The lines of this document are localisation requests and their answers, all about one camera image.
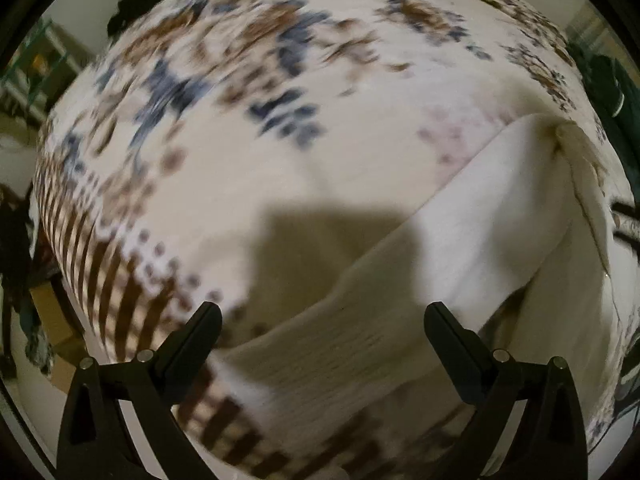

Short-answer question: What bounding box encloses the white knit sweater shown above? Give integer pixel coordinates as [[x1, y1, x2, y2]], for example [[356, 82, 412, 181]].
[[215, 114, 634, 479]]

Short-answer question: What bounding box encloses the floral bed quilt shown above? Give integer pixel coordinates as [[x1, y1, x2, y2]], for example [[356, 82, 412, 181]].
[[36, 0, 630, 474]]

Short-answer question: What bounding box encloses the dark green folded blanket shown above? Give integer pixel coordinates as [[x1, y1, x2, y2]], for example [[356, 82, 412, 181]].
[[568, 42, 639, 142]]

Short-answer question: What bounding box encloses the green shelf rack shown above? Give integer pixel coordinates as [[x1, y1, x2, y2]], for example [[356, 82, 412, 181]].
[[1, 18, 70, 124]]

